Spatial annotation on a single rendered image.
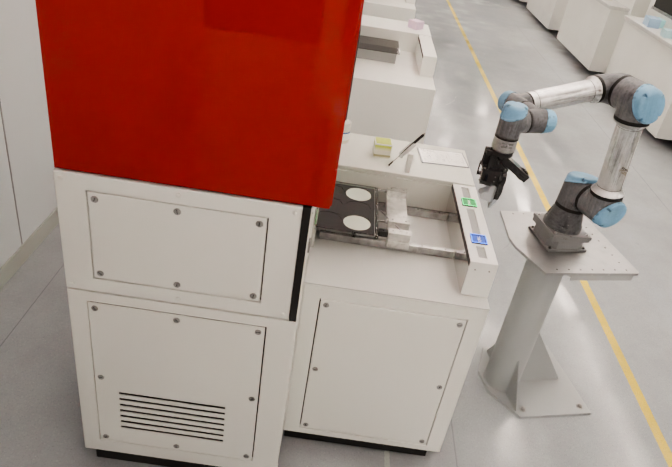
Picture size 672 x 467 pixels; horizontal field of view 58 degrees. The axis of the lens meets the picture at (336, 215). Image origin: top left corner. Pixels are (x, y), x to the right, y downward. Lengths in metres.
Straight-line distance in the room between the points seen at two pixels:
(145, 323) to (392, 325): 0.81
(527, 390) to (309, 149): 1.90
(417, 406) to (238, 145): 1.27
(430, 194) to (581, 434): 1.28
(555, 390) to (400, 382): 1.07
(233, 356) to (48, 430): 0.96
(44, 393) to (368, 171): 1.60
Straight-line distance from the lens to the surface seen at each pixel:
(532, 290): 2.66
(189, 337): 1.97
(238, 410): 2.16
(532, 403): 3.03
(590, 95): 2.26
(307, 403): 2.39
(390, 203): 2.41
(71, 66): 1.63
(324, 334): 2.14
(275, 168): 1.57
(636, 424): 3.23
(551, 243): 2.52
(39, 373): 2.91
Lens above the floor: 2.04
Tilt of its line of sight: 31 degrees down
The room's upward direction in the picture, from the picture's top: 9 degrees clockwise
